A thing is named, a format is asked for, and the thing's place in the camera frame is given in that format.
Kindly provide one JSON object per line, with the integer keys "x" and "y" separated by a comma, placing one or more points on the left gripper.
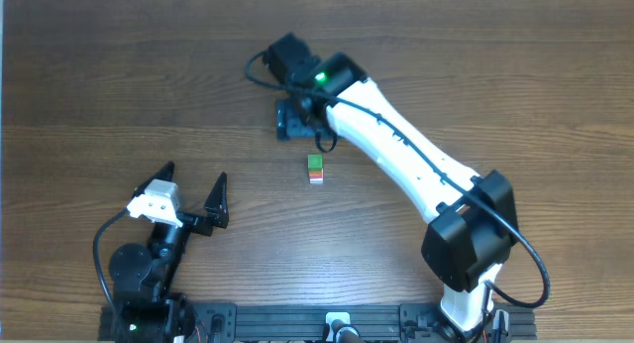
{"x": 198, "y": 224}

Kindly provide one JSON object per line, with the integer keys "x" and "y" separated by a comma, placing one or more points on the green cube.
{"x": 315, "y": 161}

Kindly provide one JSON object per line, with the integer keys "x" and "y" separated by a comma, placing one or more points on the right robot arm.
{"x": 396, "y": 145}

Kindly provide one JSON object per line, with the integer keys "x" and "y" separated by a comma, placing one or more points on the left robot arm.
{"x": 143, "y": 268}

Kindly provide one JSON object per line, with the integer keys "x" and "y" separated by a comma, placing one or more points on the white cube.
{"x": 316, "y": 181}

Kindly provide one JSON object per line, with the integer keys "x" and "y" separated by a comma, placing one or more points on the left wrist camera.
{"x": 156, "y": 204}

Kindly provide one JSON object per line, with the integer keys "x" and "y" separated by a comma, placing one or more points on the mounting rail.
{"x": 282, "y": 323}

